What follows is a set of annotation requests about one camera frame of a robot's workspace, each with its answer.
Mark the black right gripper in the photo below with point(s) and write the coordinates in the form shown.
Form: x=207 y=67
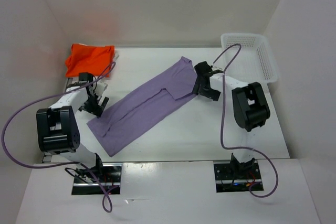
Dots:
x=213 y=94

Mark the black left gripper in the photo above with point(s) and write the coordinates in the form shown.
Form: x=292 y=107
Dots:
x=96 y=109

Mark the lavender t shirt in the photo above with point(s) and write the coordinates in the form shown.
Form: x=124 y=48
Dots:
x=144 y=107

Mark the orange t shirt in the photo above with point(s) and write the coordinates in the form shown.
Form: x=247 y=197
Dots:
x=91 y=59

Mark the white t shirt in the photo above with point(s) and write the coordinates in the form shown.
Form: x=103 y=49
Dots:
x=110 y=66

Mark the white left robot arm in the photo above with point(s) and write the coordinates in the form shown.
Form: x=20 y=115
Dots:
x=57 y=129

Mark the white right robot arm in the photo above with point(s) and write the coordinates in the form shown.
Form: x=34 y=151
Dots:
x=250 y=111

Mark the white plastic laundry basket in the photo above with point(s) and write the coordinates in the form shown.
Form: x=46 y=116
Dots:
x=255 y=62

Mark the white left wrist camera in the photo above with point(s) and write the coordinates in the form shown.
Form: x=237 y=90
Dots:
x=100 y=89

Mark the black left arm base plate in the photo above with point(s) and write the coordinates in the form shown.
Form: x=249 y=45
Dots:
x=85 y=184

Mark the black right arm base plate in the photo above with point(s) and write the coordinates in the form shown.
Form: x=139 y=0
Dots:
x=227 y=182

